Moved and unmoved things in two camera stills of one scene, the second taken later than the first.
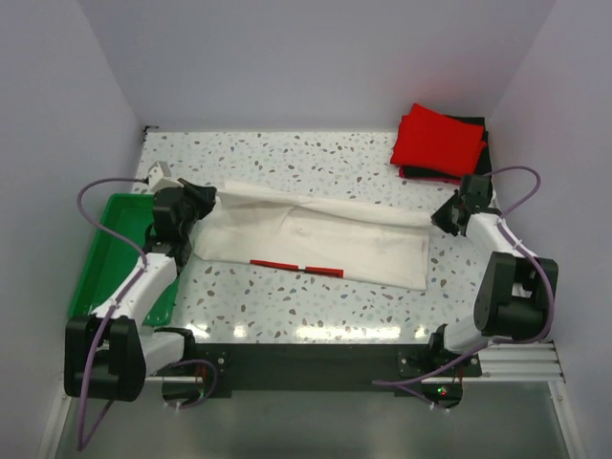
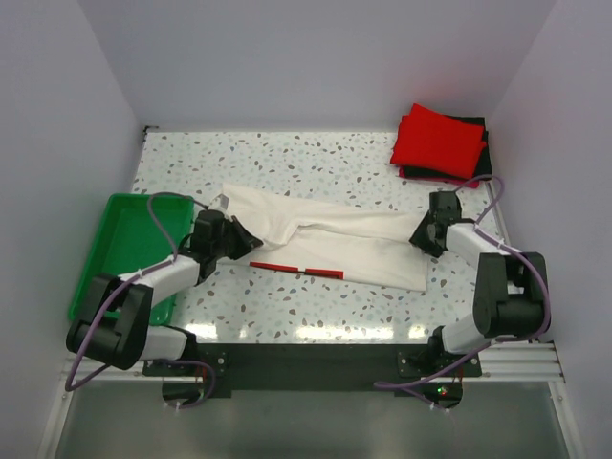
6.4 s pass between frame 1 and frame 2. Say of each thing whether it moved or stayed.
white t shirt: stayed
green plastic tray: stayed
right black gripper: moved
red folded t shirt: stayed
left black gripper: moved
